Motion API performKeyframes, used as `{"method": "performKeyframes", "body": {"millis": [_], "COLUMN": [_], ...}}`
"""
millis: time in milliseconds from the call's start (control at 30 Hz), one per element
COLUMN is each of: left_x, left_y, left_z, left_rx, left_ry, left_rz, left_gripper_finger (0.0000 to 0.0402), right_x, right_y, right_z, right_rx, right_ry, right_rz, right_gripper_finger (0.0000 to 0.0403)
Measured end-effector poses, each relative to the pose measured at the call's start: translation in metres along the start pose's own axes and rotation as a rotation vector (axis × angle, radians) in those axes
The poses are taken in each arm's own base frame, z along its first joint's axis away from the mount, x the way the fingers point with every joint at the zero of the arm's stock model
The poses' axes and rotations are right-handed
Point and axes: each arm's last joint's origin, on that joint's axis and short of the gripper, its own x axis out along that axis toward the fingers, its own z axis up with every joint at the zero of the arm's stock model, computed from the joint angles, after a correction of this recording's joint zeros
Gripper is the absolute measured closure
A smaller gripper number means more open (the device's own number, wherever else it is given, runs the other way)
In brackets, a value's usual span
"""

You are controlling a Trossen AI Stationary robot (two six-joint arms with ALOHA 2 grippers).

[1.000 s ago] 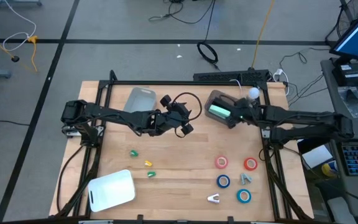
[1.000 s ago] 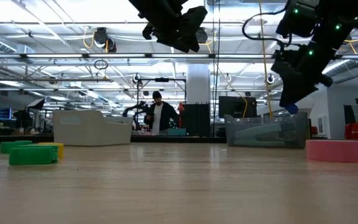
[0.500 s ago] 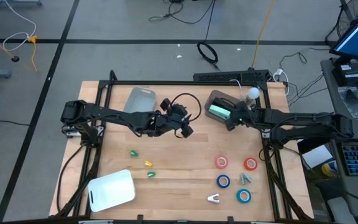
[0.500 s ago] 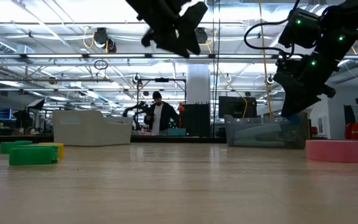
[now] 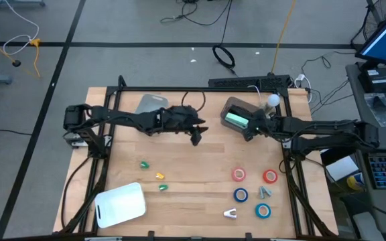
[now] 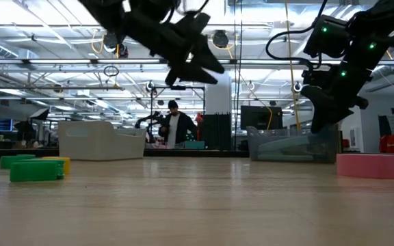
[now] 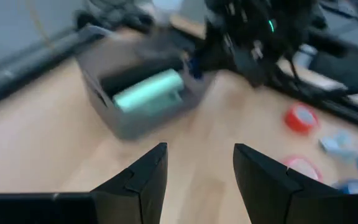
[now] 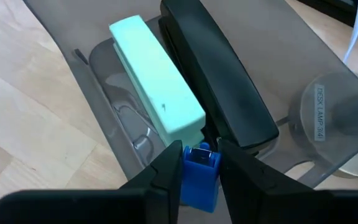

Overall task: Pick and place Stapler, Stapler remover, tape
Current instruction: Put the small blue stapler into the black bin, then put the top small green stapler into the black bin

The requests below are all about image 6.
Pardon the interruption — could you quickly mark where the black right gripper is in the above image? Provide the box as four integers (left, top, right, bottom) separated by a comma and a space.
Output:
301, 64, 369, 133

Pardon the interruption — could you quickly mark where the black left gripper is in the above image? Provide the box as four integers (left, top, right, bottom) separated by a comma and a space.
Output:
135, 12, 225, 86

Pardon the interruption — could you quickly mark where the yellow plastic stapler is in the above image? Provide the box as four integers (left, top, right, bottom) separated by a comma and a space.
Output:
42, 156, 71, 176

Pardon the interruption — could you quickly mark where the green plastic stapler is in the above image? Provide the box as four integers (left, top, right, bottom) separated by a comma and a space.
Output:
0, 154, 36, 169
10, 159, 66, 182

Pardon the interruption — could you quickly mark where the white square pillar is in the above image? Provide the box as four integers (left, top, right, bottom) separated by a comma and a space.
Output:
205, 73, 233, 115

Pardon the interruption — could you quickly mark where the grey translucent storage bin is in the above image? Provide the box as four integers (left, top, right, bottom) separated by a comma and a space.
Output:
246, 123, 342, 164

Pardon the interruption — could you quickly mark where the person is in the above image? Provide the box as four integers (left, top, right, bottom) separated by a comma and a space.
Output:
158, 99, 198, 150

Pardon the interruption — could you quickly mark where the black equipment cabinet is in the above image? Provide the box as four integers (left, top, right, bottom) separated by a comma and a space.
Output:
202, 113, 233, 151

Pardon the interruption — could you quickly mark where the long light strip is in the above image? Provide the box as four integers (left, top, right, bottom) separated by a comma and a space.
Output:
0, 57, 394, 66

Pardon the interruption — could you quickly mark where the black monitor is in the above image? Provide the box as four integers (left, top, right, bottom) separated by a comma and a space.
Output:
240, 105, 283, 131

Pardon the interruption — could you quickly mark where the teal box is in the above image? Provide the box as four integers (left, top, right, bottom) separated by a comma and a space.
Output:
184, 141, 206, 150

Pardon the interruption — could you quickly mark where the white plastic storage bin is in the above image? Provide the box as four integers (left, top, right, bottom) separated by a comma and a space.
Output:
57, 120, 147, 162

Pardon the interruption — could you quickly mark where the black metal frame rig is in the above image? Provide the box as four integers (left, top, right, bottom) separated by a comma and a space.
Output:
150, 85, 206, 144

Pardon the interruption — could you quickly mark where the thin black cable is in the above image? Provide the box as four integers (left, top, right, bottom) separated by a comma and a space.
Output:
239, 0, 244, 151
233, 0, 237, 151

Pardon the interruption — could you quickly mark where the thin yellow cable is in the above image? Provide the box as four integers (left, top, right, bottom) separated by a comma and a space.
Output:
229, 47, 274, 131

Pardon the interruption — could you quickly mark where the thick yellow cable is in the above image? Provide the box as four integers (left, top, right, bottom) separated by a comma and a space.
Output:
283, 0, 301, 131

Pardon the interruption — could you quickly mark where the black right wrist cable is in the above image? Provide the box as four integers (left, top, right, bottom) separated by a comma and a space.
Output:
265, 0, 330, 69

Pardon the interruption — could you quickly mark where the black coiled cable loop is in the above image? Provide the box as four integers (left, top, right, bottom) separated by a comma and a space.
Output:
103, 65, 120, 78

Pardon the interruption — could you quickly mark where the black aluminium table frame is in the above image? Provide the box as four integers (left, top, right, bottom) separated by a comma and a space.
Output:
0, 146, 394, 161

